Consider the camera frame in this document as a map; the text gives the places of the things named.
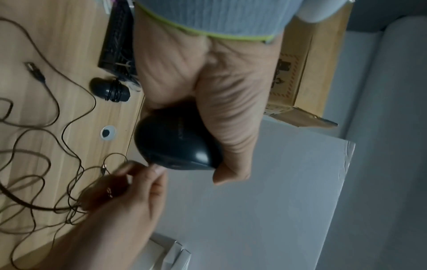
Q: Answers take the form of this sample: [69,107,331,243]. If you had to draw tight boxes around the white left wrist puck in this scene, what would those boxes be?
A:
[296,0,349,23]

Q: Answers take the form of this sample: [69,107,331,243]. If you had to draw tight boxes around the person's left hand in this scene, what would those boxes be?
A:
[132,5,285,185]

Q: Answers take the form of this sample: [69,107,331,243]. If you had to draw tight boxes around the grey left wrist sleeve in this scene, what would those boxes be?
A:
[133,0,304,44]

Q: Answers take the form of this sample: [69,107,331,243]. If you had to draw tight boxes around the black mouse cable with plug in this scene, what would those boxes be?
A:
[104,78,124,103]
[0,181,111,212]

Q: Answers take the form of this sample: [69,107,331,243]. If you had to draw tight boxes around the person's right hand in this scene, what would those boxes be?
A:
[80,161,169,237]

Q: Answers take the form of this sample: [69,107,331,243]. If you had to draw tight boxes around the black stacked tray rack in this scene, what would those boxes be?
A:
[97,0,142,83]

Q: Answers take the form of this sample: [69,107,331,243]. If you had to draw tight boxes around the tangle of black mouse cables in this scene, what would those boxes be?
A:
[0,16,134,270]

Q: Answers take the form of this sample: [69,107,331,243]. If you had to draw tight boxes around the large white box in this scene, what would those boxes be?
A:
[131,232,177,270]

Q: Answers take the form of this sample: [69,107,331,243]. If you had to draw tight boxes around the person's right forearm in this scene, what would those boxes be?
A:
[31,210,157,270]

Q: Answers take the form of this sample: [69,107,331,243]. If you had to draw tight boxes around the white desk cable grommet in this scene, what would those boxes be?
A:
[100,125,118,141]

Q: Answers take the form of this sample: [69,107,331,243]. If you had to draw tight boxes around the black computer mouse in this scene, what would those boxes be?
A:
[133,105,225,172]
[89,77,132,104]

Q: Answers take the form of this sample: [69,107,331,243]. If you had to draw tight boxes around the small white boxes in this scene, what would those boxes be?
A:
[163,239,193,270]

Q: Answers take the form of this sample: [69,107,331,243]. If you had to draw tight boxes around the large stamped cardboard box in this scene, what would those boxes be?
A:
[265,4,354,129]

